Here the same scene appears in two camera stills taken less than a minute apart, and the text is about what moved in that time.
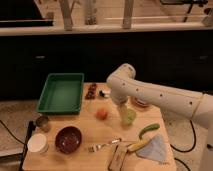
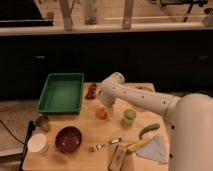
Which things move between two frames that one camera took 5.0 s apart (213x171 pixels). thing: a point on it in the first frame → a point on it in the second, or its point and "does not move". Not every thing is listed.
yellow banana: x=139 y=144 does not move
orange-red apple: x=102 y=113 does not move
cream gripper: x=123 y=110 → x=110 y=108
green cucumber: x=147 y=128 does not move
